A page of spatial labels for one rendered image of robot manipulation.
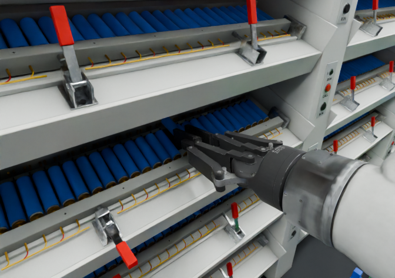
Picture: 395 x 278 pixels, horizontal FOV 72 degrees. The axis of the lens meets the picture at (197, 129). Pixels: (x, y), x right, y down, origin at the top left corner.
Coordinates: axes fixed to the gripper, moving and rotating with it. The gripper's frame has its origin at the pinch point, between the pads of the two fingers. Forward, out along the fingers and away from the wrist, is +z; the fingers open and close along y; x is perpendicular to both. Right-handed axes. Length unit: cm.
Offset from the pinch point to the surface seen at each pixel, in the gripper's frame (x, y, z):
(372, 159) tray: 44, -97, 4
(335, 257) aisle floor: 61, -52, -4
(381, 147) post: 38, -97, 2
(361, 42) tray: -10.8, -43.5, -7.3
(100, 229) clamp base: 5.9, 18.6, -3.0
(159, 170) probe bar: 3.3, 6.9, 0.5
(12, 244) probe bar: 3.9, 27.8, -0.4
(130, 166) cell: 2.2, 10.5, 3.3
